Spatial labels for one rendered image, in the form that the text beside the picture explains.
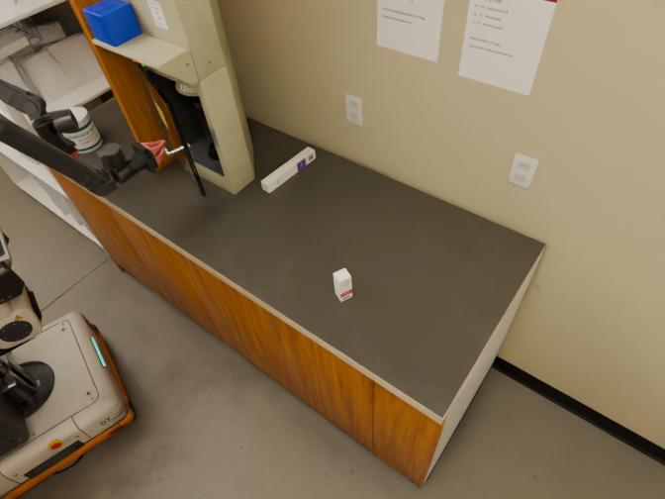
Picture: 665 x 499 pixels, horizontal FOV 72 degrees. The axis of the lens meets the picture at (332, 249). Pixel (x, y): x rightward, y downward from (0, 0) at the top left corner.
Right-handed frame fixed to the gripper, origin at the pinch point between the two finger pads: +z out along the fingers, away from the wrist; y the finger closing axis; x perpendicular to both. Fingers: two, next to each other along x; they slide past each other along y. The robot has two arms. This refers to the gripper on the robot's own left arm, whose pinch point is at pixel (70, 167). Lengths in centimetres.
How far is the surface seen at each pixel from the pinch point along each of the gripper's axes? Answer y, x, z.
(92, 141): 20.5, 25.9, 11.6
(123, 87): 27.0, -9.4, -20.7
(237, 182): 35, -46, 12
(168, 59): 26, -46, -41
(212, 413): -22, -54, 110
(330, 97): 76, -62, -7
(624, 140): 75, -157, -25
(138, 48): 26, -32, -41
